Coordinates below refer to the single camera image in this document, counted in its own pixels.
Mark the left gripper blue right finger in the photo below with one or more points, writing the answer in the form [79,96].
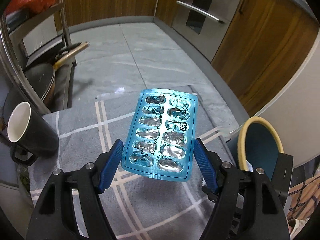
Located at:
[207,170]

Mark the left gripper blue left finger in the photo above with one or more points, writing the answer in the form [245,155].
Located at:
[107,164]

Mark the blue pill blister pack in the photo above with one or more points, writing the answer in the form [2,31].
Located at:
[161,137]

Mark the wooden kitchen cabinets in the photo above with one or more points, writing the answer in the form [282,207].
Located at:
[265,44]

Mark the grey checked floor mat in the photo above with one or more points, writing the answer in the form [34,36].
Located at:
[64,187]

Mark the teal bin with yellow rim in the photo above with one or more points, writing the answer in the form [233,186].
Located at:
[257,145]

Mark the black mug white inside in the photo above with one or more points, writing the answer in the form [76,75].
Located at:
[31,135]

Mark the steel shelf rack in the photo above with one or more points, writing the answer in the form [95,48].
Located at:
[31,36]

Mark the stainless steel oven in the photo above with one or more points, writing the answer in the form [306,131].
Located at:
[204,23]

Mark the frying pan with wooden handle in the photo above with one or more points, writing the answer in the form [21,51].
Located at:
[41,74]

